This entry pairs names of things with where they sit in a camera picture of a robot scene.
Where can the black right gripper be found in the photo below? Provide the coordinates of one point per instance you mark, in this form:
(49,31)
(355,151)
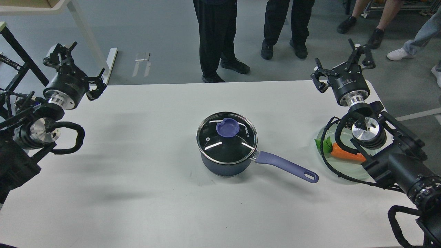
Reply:
(348,86)

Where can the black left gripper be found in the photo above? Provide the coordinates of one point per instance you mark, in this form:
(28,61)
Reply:
(66,90)

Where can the glass lid with purple knob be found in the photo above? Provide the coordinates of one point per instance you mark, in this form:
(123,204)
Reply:
(226,138)

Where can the blue saucepan with purple handle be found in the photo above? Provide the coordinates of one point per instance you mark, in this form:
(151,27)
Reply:
(261,157)

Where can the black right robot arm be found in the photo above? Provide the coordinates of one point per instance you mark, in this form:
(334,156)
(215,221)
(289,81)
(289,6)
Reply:
(393,155)

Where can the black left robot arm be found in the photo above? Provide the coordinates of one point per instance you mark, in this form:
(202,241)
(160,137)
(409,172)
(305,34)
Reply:
(37,129)

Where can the orange toy carrot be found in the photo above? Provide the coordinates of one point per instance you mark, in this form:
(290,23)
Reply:
(335,150)

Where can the person in jeans white sneakers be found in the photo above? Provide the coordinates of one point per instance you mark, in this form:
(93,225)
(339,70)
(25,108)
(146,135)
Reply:
(429,29)

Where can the clear glass plate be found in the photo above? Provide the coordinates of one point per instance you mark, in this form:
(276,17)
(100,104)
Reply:
(350,168)

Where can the white desk frame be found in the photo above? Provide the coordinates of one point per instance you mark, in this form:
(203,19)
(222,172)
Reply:
(64,21)

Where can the black table frame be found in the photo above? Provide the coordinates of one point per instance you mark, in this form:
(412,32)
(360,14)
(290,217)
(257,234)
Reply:
(29,65)

